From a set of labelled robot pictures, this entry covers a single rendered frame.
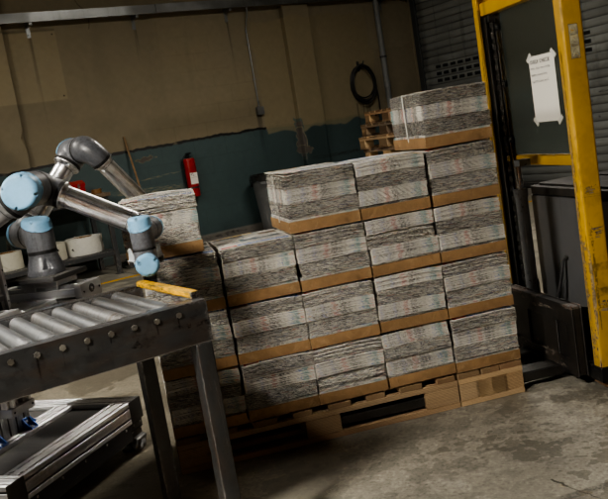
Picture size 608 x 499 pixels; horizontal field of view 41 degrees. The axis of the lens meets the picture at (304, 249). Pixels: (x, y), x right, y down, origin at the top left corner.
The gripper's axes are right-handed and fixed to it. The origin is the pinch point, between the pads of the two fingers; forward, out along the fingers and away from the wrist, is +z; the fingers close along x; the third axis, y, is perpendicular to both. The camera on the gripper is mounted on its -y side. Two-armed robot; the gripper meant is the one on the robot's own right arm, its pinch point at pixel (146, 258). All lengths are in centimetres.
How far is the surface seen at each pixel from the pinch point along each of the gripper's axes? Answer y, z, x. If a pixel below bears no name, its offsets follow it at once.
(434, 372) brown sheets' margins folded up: -69, 8, -104
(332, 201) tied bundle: 7, 8, -73
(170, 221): 11.2, 8.4, -11.4
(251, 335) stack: -37, 8, -33
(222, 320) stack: -29.3, 8.0, -23.4
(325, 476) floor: -86, -25, -47
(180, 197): 19.2, 7.7, -16.5
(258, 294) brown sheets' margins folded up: -22.4, 8.0, -38.9
